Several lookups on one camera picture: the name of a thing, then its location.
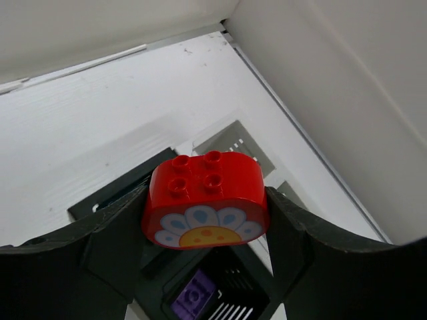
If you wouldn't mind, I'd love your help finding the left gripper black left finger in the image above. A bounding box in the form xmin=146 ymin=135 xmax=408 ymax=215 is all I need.
xmin=1 ymin=187 xmax=147 ymax=319

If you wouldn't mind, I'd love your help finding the black slatted container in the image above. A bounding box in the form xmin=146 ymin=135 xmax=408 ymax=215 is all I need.
xmin=69 ymin=149 xmax=283 ymax=319

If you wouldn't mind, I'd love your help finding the purple owl lego brick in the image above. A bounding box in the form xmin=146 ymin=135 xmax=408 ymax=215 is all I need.
xmin=170 ymin=269 xmax=217 ymax=319

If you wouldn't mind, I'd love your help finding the red flower lego brick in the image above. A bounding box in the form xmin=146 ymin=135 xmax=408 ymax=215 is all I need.
xmin=141 ymin=151 xmax=270 ymax=250

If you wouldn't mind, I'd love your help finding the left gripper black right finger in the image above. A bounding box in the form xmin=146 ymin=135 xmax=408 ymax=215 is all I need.
xmin=266 ymin=187 xmax=426 ymax=319

